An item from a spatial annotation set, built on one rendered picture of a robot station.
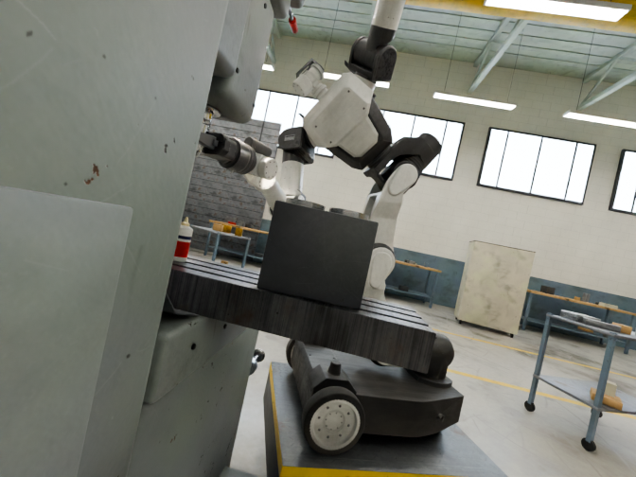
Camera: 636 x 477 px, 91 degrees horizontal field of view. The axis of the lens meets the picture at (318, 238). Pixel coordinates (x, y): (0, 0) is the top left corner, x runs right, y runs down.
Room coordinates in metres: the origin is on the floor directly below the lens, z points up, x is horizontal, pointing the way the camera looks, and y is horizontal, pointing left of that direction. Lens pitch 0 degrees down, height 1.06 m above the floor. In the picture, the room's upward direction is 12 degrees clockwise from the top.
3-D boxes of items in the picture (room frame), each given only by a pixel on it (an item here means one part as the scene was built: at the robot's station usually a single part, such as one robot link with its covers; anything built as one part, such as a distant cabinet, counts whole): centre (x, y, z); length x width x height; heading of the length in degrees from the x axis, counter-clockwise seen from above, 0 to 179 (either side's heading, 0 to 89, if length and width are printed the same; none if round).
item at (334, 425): (0.98, -0.17, 0.50); 0.20 x 0.05 x 0.20; 102
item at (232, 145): (0.85, 0.30, 1.23); 0.13 x 0.12 x 0.10; 62
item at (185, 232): (0.76, 0.33, 0.98); 0.04 x 0.04 x 0.11
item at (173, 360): (0.77, 0.35, 0.79); 0.50 x 0.35 x 0.12; 174
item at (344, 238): (0.70, -0.01, 1.03); 0.22 x 0.12 x 0.20; 91
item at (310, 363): (1.29, -0.35, 0.59); 0.64 x 0.52 x 0.33; 102
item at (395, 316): (0.77, 0.35, 0.89); 1.24 x 0.23 x 0.08; 84
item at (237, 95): (0.77, 0.35, 1.47); 0.21 x 0.19 x 0.32; 84
